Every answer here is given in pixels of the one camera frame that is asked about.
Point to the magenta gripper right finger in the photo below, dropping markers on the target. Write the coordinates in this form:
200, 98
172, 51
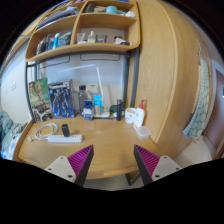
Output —
153, 167

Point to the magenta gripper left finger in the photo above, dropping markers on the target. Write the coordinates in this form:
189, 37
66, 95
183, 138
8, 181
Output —
73, 168

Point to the black charger plug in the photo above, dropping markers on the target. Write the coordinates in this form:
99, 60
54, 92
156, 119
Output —
65, 130

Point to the white power strip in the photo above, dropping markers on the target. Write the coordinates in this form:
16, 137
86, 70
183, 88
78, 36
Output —
62, 139

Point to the clear plastic container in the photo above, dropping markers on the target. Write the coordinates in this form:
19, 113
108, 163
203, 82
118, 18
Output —
143, 132

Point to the wooden desk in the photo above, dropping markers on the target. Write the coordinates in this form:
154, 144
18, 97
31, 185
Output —
113, 143

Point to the white pump lotion bottle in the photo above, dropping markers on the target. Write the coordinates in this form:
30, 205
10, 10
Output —
139, 116

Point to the white mug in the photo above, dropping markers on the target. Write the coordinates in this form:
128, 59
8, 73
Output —
129, 115

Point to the green patterned hanging towel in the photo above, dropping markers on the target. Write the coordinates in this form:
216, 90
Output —
197, 123

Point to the white desk lamp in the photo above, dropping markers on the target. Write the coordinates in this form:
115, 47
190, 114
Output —
104, 110

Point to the small blue box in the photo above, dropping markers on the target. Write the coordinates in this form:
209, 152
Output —
88, 110

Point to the black cylindrical bottle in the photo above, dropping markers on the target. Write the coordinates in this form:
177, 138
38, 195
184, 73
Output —
119, 109

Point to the light blue carton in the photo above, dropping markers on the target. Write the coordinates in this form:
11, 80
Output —
97, 104

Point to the dark water bottle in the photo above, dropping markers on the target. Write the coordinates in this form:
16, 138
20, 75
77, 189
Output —
82, 98

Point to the blue robot model box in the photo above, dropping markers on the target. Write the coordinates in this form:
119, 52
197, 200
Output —
61, 99

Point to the green Groot box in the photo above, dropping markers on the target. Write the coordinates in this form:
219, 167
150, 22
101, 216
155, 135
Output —
39, 100

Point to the wooden wardrobe panel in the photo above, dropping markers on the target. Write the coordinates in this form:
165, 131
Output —
169, 73

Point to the white bottle on shelf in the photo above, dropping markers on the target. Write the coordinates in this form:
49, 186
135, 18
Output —
91, 37

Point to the wooden wall shelf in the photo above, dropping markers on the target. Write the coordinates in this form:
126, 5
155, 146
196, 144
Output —
123, 32

